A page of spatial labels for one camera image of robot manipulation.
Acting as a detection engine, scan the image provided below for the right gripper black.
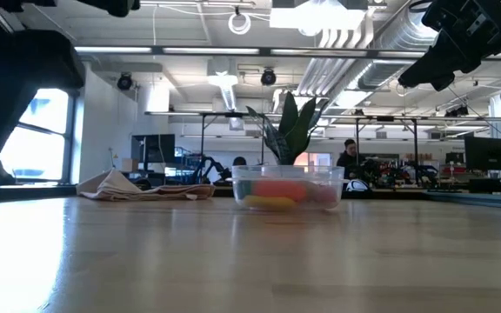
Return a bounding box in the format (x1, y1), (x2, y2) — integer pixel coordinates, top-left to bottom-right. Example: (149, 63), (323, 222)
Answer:
(397, 0), (501, 92)

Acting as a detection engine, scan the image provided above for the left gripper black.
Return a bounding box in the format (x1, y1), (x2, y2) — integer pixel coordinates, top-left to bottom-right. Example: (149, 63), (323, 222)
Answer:
(76, 0), (142, 18)

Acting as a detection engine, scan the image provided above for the small pink toy fruit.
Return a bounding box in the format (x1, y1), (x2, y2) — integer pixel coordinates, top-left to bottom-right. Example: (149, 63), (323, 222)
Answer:
(310, 184), (339, 206)

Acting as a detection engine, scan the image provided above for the orange toy carrot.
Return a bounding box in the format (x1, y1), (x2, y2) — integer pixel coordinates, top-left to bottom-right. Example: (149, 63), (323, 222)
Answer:
(252, 180), (309, 203)

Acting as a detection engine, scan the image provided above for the yellow toy chili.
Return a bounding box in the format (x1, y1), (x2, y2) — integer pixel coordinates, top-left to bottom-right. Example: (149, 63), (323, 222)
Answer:
(242, 195), (297, 210)

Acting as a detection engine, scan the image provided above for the green toy cucumber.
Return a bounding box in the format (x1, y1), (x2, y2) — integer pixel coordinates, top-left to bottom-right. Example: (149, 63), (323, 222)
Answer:
(237, 180), (254, 200)

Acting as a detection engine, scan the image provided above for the clear plastic tupperware container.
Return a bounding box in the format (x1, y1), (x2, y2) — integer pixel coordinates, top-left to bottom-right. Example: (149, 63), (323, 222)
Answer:
(231, 164), (346, 213)

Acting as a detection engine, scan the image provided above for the black ceiling spotlight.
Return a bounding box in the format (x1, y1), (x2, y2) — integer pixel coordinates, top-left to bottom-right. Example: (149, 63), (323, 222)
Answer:
(260, 68), (278, 87)
(117, 72), (135, 92)

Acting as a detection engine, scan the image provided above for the black computer monitor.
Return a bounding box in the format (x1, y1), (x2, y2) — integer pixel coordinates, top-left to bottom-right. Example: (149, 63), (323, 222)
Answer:
(130, 133), (177, 164)
(464, 136), (501, 172)

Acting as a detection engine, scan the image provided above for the white rounded background object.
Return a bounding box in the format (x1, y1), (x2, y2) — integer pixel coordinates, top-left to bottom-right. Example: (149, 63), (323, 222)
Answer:
(345, 178), (371, 194)

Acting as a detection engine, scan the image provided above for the large paned window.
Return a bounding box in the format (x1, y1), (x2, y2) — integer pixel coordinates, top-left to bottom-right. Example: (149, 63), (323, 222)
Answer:
(0, 88), (71, 182)

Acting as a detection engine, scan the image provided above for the green snake plant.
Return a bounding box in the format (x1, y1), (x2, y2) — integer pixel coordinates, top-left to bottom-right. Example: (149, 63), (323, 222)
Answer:
(245, 90), (331, 167)

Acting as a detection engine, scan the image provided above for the beige folded cloth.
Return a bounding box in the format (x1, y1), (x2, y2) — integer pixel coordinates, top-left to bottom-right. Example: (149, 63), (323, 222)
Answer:
(76, 168), (217, 202)

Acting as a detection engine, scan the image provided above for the ribbed silver ventilation duct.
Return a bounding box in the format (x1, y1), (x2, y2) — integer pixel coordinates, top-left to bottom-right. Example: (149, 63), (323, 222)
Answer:
(357, 8), (443, 91)

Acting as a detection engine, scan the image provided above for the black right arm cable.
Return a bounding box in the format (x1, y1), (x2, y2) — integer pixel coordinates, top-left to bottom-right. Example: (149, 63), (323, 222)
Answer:
(408, 0), (435, 14)

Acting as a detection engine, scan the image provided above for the black overhead rig frame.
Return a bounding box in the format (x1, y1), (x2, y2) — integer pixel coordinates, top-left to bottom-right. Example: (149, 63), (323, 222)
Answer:
(144, 110), (421, 169)

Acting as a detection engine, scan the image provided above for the white coiled ceiling cable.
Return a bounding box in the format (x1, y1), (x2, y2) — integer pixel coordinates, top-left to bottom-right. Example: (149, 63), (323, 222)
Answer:
(227, 11), (252, 37)

